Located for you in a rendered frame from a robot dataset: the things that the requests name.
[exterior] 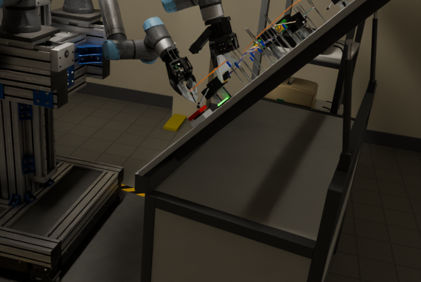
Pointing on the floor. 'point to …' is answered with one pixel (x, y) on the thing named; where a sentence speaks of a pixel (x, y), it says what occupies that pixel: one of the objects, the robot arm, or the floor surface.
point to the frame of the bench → (161, 201)
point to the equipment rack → (334, 54)
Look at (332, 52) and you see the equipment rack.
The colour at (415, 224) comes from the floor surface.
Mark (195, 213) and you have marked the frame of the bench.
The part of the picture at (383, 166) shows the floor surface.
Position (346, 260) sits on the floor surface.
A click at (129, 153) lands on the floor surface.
